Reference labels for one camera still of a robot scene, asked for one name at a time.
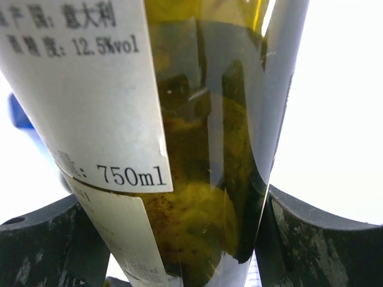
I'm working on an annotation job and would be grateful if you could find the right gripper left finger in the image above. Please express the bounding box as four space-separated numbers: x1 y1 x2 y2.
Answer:
1 195 110 286

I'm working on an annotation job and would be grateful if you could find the short blue glass bottle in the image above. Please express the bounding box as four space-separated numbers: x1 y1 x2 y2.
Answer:
7 93 72 194

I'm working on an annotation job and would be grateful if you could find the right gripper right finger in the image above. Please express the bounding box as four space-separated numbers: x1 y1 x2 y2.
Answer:
255 187 382 286

